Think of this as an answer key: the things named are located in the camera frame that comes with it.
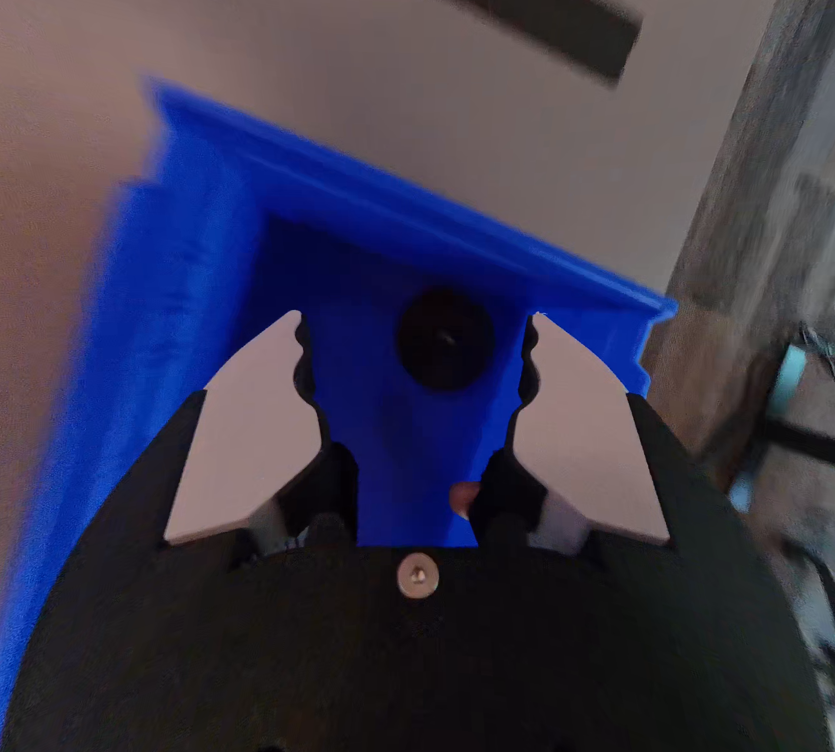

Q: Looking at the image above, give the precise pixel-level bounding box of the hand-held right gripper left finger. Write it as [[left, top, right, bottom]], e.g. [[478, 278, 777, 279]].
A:
[[163, 310, 332, 554]]

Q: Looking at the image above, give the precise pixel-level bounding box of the black bottle lid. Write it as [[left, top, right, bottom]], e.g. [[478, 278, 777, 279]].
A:
[[396, 288, 495, 393]]

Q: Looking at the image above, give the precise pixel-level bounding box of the blue plastic bin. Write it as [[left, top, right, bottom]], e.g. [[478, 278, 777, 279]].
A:
[[0, 76, 679, 710]]

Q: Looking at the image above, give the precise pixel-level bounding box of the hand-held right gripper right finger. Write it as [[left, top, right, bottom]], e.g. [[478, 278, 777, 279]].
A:
[[511, 312, 673, 556]]

